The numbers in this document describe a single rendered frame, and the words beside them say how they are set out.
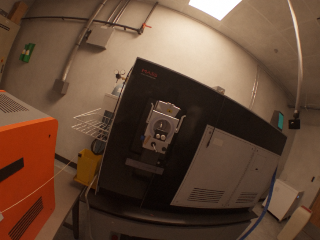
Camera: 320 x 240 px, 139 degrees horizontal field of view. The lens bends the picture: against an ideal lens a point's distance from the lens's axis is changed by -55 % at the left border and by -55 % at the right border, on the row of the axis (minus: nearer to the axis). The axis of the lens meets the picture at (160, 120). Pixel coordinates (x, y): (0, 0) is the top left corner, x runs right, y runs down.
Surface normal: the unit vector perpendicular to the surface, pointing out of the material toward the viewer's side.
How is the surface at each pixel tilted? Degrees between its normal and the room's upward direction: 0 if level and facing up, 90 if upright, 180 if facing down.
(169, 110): 90
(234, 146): 90
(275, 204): 90
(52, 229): 0
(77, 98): 90
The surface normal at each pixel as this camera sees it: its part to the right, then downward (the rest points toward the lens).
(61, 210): 0.35, -0.94
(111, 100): 0.12, 0.12
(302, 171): -0.93, -0.33
